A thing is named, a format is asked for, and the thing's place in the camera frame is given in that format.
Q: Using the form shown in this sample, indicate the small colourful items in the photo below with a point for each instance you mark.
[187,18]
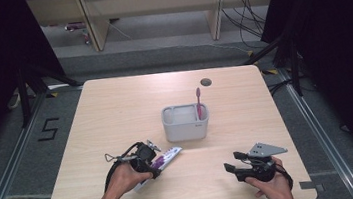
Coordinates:
[85,36]

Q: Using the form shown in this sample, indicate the light wooden shelf unit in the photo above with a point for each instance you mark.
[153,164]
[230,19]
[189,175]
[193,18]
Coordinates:
[153,1]

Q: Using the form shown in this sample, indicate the black metal stand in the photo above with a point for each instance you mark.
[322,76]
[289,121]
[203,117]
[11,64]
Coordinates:
[294,66]
[24,96]

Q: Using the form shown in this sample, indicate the white and purple toothpaste tube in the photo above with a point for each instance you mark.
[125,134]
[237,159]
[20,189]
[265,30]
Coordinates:
[167,156]

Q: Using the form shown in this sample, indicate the person's left hand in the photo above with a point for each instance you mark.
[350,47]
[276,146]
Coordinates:
[126,179]

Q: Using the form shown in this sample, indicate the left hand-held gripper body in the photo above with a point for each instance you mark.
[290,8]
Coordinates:
[142,155]

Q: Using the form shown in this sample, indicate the pink and grey toothbrush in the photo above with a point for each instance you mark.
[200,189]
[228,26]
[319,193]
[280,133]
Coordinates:
[199,102]

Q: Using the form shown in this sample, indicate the dark round table grommet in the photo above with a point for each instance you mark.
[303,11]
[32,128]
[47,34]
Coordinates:
[206,82]

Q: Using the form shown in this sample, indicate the yellow and black tape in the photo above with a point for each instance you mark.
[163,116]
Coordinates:
[270,72]
[53,94]

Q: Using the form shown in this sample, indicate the grey toothbrush holder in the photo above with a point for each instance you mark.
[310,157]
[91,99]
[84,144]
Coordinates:
[184,130]

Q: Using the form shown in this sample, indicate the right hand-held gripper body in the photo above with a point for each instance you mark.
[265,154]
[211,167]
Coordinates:
[261,167]

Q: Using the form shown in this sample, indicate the person's right hand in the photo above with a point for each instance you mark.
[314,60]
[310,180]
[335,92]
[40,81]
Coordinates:
[277,188]

